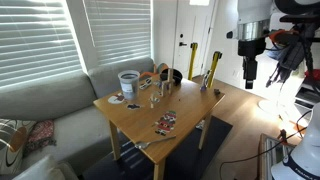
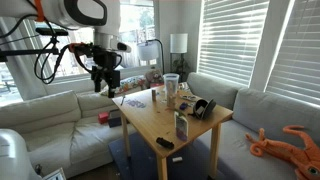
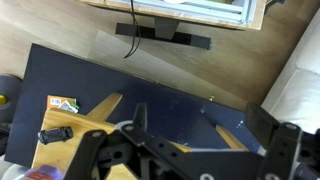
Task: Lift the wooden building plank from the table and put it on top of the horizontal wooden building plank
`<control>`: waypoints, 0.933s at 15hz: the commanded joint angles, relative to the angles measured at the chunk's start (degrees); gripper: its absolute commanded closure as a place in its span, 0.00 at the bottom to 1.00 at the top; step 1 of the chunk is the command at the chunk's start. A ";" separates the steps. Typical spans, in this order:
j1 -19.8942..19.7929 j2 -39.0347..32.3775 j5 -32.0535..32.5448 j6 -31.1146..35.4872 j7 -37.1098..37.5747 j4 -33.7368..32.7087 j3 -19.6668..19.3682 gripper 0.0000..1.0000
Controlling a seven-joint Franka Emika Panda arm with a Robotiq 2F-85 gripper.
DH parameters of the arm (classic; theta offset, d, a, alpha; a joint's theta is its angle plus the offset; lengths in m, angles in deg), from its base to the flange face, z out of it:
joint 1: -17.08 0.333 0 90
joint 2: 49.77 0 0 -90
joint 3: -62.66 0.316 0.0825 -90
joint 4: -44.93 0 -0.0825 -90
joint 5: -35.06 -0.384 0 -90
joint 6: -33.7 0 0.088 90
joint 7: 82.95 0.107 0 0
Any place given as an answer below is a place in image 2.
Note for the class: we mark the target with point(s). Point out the clear plastic container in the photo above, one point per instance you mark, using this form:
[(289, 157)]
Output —
[(171, 80)]

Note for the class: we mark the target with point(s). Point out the arc floor lamp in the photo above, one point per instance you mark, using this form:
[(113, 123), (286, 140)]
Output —
[(147, 51)]

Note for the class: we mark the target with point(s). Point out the orange octopus plush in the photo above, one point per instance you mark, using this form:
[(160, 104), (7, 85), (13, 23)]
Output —
[(293, 153)]

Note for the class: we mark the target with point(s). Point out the sunglasses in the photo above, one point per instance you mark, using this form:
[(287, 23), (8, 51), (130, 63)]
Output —
[(188, 97)]

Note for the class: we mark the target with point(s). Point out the small wooden building plank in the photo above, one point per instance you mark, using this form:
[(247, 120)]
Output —
[(154, 95)]

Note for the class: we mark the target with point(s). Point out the dark potted plant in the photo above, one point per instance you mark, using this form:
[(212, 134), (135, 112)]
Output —
[(180, 66)]

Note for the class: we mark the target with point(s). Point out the floor lamp white shade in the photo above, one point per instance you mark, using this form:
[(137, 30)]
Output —
[(179, 43)]

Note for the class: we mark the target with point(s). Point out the small clear bottle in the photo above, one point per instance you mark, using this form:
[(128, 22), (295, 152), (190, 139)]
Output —
[(181, 126)]

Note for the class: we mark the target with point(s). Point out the small purple object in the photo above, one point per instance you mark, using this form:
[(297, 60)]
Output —
[(183, 106)]

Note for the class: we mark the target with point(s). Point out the dark blue box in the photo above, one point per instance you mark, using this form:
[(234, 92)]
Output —
[(115, 119)]

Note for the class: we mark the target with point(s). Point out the black camera on stand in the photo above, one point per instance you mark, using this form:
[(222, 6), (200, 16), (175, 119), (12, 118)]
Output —
[(51, 32)]

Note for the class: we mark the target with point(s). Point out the picture frame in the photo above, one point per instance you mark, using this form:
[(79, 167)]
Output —
[(55, 175)]

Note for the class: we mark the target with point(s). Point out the red box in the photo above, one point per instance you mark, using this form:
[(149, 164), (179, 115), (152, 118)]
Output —
[(103, 117)]

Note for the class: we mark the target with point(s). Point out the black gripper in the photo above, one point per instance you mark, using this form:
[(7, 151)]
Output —
[(111, 77)]

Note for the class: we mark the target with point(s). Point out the colourful patterned pillow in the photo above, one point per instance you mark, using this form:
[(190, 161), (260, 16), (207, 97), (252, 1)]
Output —
[(130, 85)]

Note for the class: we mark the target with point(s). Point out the small black object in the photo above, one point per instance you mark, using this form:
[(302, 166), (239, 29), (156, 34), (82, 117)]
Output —
[(165, 143)]

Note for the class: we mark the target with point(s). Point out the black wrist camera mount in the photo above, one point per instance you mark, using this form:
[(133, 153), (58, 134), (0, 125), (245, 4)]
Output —
[(103, 56)]

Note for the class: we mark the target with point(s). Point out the wooden table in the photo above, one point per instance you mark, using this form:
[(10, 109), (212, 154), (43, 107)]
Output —
[(150, 123)]

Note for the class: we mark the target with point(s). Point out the dark blue rug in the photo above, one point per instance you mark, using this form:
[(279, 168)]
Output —
[(143, 163)]

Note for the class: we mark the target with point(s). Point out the wide white window blind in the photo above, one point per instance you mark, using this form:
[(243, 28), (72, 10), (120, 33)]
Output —
[(230, 36)]

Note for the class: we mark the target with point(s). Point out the white sofa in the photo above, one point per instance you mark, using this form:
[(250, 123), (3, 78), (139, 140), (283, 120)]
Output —
[(50, 133)]

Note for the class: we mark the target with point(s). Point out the narrow white window blind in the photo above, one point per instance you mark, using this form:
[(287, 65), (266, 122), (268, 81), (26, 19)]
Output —
[(300, 56)]

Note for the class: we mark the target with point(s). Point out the grey sofa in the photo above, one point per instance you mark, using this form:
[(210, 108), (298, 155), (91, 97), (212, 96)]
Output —
[(253, 113)]

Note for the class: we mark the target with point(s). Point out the small white object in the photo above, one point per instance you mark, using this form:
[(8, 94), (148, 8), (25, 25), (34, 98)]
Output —
[(177, 159)]

